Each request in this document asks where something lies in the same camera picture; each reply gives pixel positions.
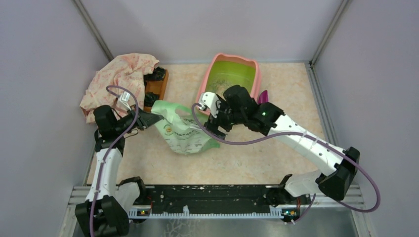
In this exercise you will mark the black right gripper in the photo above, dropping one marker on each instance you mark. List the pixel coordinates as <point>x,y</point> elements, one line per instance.
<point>212,125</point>

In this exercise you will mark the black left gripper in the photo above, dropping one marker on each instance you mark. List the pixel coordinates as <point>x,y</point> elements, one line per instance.
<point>145,119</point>

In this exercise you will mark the green cat litter bag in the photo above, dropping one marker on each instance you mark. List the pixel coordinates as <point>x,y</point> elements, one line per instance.
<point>180,130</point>

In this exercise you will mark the magenta plastic litter scoop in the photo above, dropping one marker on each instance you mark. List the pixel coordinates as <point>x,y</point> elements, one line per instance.
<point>263,97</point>

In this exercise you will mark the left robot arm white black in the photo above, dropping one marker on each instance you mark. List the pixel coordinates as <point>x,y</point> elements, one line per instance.
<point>104,213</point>

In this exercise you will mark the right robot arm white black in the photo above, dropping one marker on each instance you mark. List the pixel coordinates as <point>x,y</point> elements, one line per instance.
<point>334,173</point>

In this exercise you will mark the pink green litter box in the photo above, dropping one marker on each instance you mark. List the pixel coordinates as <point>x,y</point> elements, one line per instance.
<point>227,70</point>

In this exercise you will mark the brown wooden tray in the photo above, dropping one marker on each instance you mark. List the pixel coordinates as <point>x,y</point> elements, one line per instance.
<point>155,87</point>

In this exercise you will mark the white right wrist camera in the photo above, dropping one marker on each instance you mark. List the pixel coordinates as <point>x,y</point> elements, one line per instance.
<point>208,100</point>

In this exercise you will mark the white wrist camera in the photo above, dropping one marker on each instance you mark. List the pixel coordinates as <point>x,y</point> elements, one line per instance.
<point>208,100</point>
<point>123,101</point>

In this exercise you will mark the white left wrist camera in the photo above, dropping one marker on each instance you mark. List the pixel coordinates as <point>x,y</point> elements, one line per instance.
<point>123,101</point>

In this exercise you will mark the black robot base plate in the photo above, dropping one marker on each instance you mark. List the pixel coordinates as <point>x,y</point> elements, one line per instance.
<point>212,198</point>

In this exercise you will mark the aluminium frame rail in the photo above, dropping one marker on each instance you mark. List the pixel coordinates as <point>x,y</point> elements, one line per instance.
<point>216,209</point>

